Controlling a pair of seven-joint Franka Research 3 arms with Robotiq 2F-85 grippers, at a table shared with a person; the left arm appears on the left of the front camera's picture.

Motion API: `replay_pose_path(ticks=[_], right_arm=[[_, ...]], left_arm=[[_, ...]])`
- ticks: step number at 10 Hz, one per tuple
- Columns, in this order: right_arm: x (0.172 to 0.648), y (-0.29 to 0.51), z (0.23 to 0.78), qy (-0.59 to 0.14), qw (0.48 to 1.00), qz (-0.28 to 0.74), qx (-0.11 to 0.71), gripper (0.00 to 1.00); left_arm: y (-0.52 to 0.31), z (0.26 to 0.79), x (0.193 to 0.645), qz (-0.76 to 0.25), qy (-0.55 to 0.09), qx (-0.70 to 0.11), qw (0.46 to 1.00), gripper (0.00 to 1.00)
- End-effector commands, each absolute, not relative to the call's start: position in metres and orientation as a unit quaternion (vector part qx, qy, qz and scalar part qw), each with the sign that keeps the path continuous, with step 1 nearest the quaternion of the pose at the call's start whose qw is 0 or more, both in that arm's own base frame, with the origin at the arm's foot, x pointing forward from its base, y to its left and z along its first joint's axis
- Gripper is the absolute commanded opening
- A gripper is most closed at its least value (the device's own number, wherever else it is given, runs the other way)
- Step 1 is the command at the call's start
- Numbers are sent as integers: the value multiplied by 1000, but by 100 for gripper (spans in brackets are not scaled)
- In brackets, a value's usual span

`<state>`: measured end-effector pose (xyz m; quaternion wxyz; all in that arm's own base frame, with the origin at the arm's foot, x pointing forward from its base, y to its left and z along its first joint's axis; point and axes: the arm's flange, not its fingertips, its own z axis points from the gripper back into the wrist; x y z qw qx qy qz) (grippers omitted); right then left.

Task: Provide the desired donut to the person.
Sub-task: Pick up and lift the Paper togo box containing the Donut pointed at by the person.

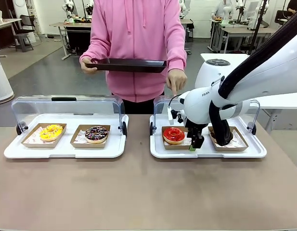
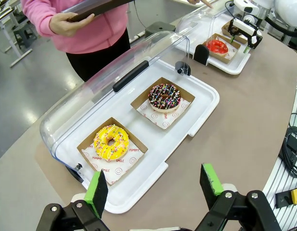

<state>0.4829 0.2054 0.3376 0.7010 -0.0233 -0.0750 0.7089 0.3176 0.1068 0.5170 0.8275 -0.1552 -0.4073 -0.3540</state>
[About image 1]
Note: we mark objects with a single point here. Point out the white desk with bag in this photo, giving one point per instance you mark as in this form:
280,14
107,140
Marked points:
6,22

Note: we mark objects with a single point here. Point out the person right hand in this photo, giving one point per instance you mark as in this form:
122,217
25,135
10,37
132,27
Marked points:
85,66

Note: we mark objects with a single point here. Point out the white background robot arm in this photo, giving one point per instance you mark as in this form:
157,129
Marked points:
69,9
185,7

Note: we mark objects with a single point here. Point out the person left forearm pink sleeve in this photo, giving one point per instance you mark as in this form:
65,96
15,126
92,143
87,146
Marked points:
178,60

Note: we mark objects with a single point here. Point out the red glazed donut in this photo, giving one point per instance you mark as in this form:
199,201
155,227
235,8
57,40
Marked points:
168,137

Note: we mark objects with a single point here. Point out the background person dark clothes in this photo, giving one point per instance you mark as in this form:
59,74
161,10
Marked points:
295,6

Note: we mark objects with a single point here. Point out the grey desk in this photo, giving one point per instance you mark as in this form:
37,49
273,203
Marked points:
64,24

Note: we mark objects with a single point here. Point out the person torso pink hoodie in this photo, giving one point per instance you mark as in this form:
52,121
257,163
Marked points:
138,36

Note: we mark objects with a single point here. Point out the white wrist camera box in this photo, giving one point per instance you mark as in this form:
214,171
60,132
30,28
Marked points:
170,116

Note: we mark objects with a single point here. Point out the person right forearm pink sleeve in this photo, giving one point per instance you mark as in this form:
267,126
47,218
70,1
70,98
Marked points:
90,51

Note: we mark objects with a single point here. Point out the black office chair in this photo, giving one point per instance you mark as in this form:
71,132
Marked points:
24,36

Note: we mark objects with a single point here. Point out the white round pedestal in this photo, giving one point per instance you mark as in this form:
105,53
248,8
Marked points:
0,79

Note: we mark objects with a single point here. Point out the black cabinet under desk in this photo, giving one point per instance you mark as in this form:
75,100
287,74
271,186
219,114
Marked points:
78,39

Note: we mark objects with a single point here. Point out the chocolate rainbow sprinkle donut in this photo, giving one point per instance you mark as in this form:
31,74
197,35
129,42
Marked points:
90,138

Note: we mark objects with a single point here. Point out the plain chocolate donut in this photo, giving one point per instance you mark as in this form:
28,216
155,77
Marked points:
212,132

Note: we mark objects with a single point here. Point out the black lid hinge knob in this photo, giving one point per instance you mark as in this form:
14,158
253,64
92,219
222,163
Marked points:
253,129
18,130
124,130
151,128

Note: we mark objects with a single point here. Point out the grey workbench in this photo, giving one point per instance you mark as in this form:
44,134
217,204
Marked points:
244,32

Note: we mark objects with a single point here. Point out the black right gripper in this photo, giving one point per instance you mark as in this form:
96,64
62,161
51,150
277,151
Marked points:
194,128

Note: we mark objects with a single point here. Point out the yellow sprinkle donut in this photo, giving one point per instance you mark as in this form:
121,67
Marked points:
46,136

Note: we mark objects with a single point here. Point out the cardboard donut box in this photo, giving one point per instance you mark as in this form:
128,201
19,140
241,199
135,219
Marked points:
172,146
242,146
28,143
74,144

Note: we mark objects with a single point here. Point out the white display tray base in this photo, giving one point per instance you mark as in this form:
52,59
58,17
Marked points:
66,151
206,154

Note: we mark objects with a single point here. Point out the dark brown serving tray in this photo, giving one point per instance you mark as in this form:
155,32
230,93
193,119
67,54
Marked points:
129,66

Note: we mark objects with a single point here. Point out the person left hand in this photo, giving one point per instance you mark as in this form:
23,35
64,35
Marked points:
177,79

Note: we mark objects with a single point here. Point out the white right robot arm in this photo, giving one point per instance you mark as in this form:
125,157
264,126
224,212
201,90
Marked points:
271,69

